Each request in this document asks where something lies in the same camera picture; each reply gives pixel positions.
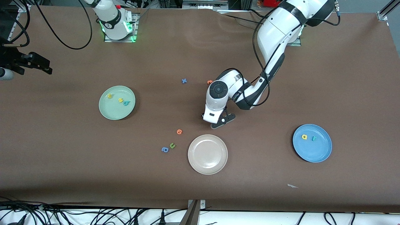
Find beige plate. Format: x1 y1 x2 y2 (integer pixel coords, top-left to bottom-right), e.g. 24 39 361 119
187 134 228 175

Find green plate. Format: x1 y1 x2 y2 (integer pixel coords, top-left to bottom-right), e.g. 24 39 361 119
98 85 136 121

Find brown table cover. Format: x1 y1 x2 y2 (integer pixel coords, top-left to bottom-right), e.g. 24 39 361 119
0 5 400 213

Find grey background box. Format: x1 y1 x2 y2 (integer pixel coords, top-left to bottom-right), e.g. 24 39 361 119
182 0 228 10

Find blue plate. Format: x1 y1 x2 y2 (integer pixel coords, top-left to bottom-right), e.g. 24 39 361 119
292 124 333 163

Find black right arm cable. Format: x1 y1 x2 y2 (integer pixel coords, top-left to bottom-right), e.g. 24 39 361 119
0 0 93 50

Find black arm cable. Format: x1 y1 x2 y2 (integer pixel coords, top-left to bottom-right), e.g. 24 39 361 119
219 0 341 107
0 0 93 50

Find aluminium frame rail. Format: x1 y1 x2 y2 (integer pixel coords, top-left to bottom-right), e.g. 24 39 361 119
8 4 32 41
377 0 400 22

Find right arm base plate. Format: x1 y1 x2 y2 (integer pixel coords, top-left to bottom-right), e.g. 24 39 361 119
104 13 138 43

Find silver bracket plate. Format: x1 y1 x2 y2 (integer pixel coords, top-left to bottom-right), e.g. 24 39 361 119
188 199 206 209

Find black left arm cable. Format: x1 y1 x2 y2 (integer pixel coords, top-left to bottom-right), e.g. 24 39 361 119
219 0 341 107

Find grey metal post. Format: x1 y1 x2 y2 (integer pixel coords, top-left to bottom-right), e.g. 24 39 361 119
180 200 200 225

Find black base cable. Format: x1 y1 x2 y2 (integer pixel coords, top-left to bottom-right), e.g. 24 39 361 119
222 14 266 24
248 9 268 19

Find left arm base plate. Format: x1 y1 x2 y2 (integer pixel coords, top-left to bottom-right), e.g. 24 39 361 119
283 19 302 47

